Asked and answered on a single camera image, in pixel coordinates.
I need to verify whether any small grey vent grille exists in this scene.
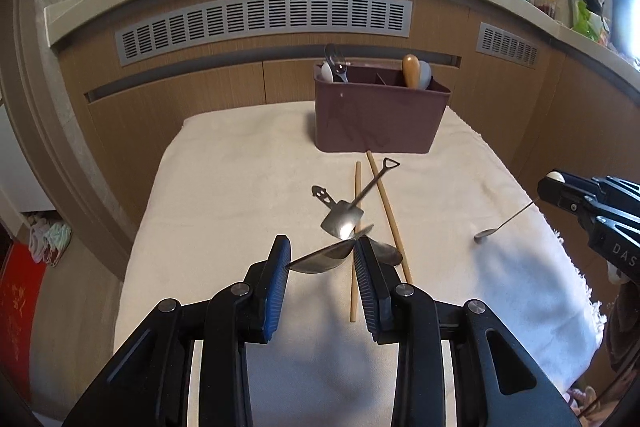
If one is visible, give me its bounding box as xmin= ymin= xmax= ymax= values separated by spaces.
xmin=475 ymin=22 xmax=540 ymax=68

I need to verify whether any window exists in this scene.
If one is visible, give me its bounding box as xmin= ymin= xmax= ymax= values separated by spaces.
xmin=612 ymin=0 xmax=640 ymax=58

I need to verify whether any small spoon white ball handle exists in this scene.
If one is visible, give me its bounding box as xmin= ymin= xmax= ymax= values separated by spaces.
xmin=474 ymin=171 xmax=566 ymax=244

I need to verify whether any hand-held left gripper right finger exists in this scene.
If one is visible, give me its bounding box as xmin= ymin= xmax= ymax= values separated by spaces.
xmin=352 ymin=237 xmax=583 ymax=427

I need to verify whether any green plastic bag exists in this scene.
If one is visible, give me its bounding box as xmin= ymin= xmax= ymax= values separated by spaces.
xmin=571 ymin=1 xmax=608 ymax=38

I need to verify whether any steel spoon smiley handle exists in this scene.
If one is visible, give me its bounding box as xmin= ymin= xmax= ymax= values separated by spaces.
xmin=311 ymin=185 xmax=403 ymax=267

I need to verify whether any steel shovel-shaped spoon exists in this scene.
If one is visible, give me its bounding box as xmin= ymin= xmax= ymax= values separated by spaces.
xmin=320 ymin=157 xmax=401 ymax=240

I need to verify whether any red printed box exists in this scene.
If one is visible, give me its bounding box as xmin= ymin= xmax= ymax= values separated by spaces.
xmin=0 ymin=242 xmax=48 ymax=388

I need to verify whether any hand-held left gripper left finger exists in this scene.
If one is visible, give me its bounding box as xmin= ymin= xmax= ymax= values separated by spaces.
xmin=62 ymin=235 xmax=292 ymax=427

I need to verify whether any maroon plastic utensil holder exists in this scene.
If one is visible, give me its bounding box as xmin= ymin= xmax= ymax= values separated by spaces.
xmin=313 ymin=61 xmax=452 ymax=154

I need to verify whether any large grey vent grille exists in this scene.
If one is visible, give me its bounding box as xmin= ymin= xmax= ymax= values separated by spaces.
xmin=115 ymin=0 xmax=415 ymax=66

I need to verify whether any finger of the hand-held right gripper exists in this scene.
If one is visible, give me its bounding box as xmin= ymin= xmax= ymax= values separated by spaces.
xmin=562 ymin=174 xmax=640 ymax=208
xmin=538 ymin=177 xmax=608 ymax=228

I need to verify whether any white tablecloth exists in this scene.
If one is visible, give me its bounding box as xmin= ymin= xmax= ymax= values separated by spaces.
xmin=114 ymin=101 xmax=608 ymax=427

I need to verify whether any pale crumpled cloth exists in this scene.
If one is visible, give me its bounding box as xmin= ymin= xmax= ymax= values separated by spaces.
xmin=27 ymin=214 xmax=72 ymax=267

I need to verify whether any wooden chopstick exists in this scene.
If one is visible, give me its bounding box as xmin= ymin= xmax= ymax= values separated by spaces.
xmin=366 ymin=150 xmax=414 ymax=285
xmin=350 ymin=161 xmax=362 ymax=323

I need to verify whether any wooden kitchen cabinet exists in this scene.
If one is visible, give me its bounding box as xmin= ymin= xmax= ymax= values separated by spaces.
xmin=60 ymin=0 xmax=640 ymax=278

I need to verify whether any plain steel spoon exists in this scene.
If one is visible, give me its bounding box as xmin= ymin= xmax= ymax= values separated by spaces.
xmin=289 ymin=224 xmax=375 ymax=275

